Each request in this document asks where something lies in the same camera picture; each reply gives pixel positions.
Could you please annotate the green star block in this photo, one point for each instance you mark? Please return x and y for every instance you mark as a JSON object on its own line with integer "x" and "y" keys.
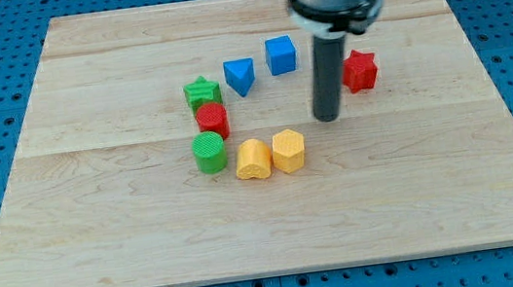
{"x": 200, "y": 92}

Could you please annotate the light wooden board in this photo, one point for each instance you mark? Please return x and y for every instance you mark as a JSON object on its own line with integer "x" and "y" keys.
{"x": 104, "y": 190}

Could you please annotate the blue triangle block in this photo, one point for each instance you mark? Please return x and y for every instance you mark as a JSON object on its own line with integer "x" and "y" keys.
{"x": 240, "y": 75}

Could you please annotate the green cylinder block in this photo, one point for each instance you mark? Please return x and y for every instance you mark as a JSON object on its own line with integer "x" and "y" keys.
{"x": 210, "y": 152}

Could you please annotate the red cylinder block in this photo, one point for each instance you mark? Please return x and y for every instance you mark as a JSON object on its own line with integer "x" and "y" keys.
{"x": 213, "y": 116}

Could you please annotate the red star block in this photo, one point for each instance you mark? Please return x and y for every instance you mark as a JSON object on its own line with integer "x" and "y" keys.
{"x": 360, "y": 71}

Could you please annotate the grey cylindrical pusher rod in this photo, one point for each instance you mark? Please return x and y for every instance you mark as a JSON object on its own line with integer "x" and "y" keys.
{"x": 327, "y": 64}

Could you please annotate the blue cube block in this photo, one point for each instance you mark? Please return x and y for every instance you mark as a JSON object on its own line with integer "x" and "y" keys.
{"x": 280, "y": 55}

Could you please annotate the yellow hexagon block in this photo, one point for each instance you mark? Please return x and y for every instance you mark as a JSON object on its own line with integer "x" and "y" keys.
{"x": 288, "y": 150}

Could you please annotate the yellow heart block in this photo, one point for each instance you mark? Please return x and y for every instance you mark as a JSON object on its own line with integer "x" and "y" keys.
{"x": 254, "y": 160}

